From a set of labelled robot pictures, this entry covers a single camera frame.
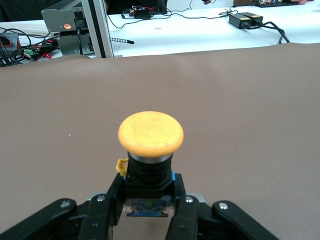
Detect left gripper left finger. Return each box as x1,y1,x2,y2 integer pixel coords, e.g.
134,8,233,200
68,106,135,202
0,173,126,240

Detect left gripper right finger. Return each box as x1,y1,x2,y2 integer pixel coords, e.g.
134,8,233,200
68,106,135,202
168,172,280,240

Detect yellow mushroom push button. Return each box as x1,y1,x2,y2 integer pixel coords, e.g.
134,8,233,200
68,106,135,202
116,111,185,218

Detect brown table mat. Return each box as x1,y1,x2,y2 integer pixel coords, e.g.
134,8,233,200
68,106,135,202
0,42,320,240

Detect red black device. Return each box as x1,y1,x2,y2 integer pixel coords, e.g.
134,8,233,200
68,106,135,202
0,33,21,50

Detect grey metal power supply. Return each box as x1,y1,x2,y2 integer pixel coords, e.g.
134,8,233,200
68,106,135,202
40,0,93,57

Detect black power adapter brick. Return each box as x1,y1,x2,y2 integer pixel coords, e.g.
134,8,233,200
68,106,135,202
243,11,265,26
228,13,254,30

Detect small black electronics module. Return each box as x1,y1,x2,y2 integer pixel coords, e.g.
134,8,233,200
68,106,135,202
133,5,154,20

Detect black striped strap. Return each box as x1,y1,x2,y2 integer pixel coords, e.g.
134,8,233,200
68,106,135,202
111,37,135,46

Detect aluminium camera mount post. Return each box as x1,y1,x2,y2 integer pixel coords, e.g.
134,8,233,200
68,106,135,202
80,0,115,59

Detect thin black desk cable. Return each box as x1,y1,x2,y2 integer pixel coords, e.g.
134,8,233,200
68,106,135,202
107,0,235,29

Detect thick black adapter cable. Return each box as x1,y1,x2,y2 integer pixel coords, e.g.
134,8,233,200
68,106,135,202
246,21,291,45

